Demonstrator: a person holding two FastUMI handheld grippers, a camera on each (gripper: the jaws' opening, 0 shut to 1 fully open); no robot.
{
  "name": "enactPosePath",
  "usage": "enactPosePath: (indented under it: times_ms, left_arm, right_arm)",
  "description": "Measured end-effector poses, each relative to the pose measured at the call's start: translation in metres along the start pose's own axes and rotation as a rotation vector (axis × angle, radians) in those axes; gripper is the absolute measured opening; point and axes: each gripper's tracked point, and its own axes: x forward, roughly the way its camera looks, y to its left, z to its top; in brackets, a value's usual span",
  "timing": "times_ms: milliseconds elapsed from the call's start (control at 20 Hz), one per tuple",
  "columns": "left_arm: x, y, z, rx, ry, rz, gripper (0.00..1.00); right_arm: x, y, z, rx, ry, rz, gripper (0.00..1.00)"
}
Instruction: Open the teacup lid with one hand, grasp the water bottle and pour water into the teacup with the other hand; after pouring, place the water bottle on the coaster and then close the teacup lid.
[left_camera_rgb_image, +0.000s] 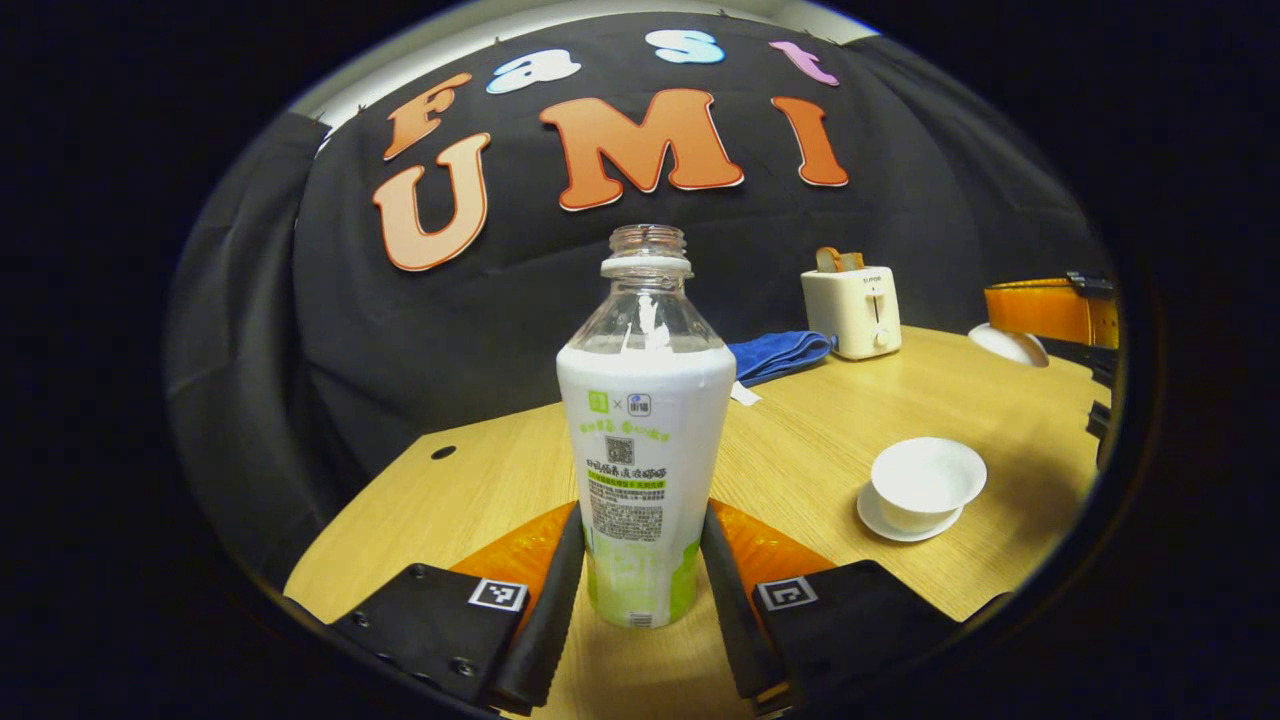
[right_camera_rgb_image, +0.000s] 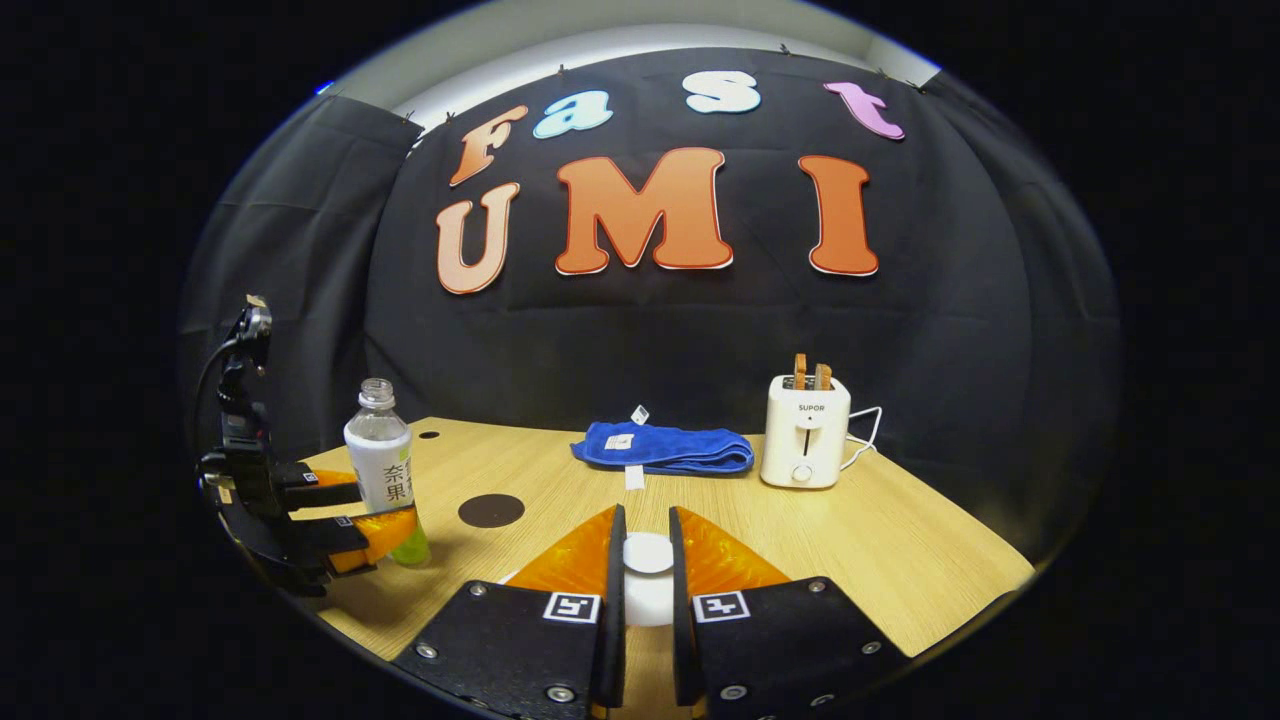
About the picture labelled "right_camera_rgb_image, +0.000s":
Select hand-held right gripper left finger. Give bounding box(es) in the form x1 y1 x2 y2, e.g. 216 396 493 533
390 504 629 720

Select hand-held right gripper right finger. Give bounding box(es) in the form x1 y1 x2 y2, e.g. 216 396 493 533
668 505 913 720

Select clear water bottle green label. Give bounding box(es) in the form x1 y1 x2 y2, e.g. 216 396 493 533
343 377 433 568

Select dark round coaster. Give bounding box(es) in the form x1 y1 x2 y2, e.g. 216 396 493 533
457 493 527 530

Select folded blue towel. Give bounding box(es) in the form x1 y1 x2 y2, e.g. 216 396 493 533
569 404 757 492

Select white toaster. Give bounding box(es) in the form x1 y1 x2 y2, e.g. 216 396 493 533
759 375 854 491

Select black backdrop cloth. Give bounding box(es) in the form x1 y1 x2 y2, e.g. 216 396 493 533
180 45 1121 561

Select white toaster cord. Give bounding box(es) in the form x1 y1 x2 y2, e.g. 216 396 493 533
838 404 885 473

